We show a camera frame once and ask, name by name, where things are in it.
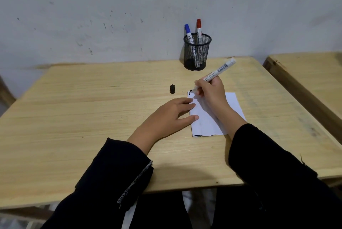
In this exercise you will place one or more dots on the person's left hand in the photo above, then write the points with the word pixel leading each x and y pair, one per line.
pixel 163 120

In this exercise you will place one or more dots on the person's right hand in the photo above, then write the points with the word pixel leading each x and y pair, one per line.
pixel 215 95

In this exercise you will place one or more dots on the person's left thumb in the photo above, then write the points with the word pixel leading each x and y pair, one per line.
pixel 188 120

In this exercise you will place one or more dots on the person's left middle finger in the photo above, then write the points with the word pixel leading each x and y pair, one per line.
pixel 184 100

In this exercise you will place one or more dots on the person's right fingers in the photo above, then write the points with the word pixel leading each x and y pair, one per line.
pixel 203 87

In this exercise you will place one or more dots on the white paper sheet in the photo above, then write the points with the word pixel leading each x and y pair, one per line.
pixel 207 126

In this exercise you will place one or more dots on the white marker pen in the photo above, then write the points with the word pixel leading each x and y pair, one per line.
pixel 220 70

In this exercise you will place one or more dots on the person's right forearm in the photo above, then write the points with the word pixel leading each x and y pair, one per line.
pixel 267 172

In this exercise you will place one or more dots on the person's left forearm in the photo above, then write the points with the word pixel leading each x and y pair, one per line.
pixel 112 178

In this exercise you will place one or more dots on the black marker cap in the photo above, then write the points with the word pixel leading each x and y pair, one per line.
pixel 172 89

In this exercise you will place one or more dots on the black mesh pen holder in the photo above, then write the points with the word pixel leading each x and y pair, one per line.
pixel 197 50

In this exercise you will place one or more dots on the blue capped marker pen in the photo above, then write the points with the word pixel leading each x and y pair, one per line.
pixel 188 32

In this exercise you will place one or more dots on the red capped marker pen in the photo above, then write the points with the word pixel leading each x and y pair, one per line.
pixel 199 27

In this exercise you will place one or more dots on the person's black trousers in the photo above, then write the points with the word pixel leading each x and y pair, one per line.
pixel 163 212

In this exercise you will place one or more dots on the wooden table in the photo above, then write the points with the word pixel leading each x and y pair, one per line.
pixel 310 82

